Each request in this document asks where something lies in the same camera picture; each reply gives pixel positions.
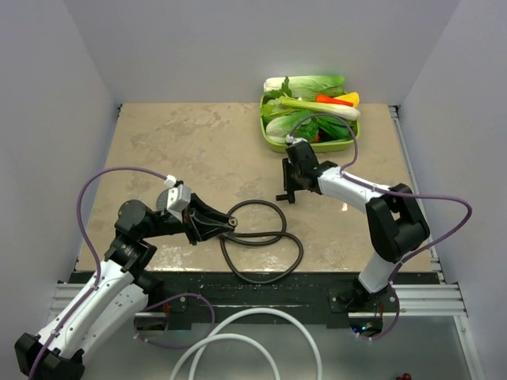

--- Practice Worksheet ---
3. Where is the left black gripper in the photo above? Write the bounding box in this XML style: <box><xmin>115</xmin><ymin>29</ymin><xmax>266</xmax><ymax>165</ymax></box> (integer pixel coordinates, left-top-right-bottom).
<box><xmin>141</xmin><ymin>192</ymin><xmax>234</xmax><ymax>245</ymax></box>

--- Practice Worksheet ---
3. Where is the black T-shaped fitting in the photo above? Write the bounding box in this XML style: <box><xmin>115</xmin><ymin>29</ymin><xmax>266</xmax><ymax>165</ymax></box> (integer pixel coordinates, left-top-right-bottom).
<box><xmin>276</xmin><ymin>192</ymin><xmax>295</xmax><ymax>204</ymax></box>

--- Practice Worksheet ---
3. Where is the black shower hose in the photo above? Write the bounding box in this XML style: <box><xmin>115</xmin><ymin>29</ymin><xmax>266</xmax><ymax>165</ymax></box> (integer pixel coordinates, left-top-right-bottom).
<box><xmin>219</xmin><ymin>199</ymin><xmax>304</xmax><ymax>285</ymax></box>

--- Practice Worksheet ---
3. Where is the grey shower head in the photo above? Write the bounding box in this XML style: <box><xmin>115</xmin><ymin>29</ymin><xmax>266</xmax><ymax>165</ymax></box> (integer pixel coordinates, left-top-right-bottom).
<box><xmin>155</xmin><ymin>188</ymin><xmax>175</xmax><ymax>214</ymax></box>

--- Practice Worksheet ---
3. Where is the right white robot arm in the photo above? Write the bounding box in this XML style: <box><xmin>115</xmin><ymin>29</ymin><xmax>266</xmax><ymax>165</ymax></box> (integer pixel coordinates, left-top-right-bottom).
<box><xmin>276</xmin><ymin>139</ymin><xmax>430</xmax><ymax>311</ymax></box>

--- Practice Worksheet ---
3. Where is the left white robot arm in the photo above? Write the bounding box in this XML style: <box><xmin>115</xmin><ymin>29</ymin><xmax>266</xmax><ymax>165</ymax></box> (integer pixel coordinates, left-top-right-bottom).
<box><xmin>14</xmin><ymin>193</ymin><xmax>237</xmax><ymax>379</ymax></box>

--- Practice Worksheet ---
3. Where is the green vegetable tray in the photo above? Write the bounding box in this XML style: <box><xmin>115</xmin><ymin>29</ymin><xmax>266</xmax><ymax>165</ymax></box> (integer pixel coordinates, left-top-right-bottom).
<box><xmin>259</xmin><ymin>91</ymin><xmax>361</xmax><ymax>154</ymax></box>

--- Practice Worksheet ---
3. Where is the napa cabbage in front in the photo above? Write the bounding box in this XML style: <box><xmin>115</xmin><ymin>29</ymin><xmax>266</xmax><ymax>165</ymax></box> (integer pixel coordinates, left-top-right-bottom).
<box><xmin>265</xmin><ymin>110</ymin><xmax>318</xmax><ymax>144</ymax></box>

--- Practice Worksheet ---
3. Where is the napa cabbage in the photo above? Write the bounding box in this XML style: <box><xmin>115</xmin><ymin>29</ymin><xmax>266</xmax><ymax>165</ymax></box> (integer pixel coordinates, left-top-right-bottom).
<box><xmin>263</xmin><ymin>75</ymin><xmax>345</xmax><ymax>101</ymax></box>
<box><xmin>265</xmin><ymin>110</ymin><xmax>318</xmax><ymax>144</ymax></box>

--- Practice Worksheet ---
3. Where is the dark green leafy vegetable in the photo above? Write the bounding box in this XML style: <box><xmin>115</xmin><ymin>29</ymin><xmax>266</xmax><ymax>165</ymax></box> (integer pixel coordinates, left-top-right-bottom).
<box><xmin>314</xmin><ymin>116</ymin><xmax>351</xmax><ymax>140</ymax></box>

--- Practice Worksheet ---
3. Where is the green celery stalk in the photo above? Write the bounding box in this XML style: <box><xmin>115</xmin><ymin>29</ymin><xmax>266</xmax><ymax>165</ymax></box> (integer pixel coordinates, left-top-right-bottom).
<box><xmin>278</xmin><ymin>97</ymin><xmax>360</xmax><ymax>120</ymax></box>

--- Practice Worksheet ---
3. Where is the orange carrot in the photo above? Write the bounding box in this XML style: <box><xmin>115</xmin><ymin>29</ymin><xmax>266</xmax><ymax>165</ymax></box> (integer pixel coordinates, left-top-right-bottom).
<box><xmin>315</xmin><ymin>94</ymin><xmax>354</xmax><ymax>107</ymax></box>

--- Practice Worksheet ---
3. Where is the napa cabbage at back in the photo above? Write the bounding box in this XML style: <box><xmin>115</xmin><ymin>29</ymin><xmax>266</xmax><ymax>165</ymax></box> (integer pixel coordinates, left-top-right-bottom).
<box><xmin>263</xmin><ymin>75</ymin><xmax>345</xmax><ymax>101</ymax></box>

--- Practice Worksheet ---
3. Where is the yellow pepper piece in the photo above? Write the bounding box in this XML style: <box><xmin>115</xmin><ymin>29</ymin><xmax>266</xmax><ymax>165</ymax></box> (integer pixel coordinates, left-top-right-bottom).
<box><xmin>335</xmin><ymin>92</ymin><xmax>360</xmax><ymax>108</ymax></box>

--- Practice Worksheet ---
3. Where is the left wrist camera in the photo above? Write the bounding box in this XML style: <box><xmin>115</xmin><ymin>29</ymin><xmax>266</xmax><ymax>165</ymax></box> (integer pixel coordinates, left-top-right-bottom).
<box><xmin>164</xmin><ymin>175</ymin><xmax>192</xmax><ymax>222</ymax></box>

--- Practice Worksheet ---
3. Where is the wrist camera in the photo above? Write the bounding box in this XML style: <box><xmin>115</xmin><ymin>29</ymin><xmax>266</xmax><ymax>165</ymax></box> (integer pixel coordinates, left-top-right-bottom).
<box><xmin>285</xmin><ymin>135</ymin><xmax>308</xmax><ymax>147</ymax></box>
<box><xmin>164</xmin><ymin>175</ymin><xmax>192</xmax><ymax>222</ymax></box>

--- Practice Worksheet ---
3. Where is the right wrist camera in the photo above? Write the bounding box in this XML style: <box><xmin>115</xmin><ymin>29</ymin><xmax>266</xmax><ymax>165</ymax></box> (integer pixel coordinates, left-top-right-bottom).
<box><xmin>285</xmin><ymin>135</ymin><xmax>308</xmax><ymax>147</ymax></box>

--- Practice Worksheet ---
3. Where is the white hose loop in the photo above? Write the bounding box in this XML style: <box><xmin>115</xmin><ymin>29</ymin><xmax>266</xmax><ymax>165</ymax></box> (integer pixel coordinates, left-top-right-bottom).
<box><xmin>169</xmin><ymin>306</ymin><xmax>322</xmax><ymax>380</ymax></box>

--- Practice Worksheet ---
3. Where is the black mounting base plate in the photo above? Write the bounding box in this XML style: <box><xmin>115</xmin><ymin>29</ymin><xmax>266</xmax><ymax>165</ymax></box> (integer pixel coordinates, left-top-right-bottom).
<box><xmin>147</xmin><ymin>272</ymin><xmax>438</xmax><ymax>330</ymax></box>

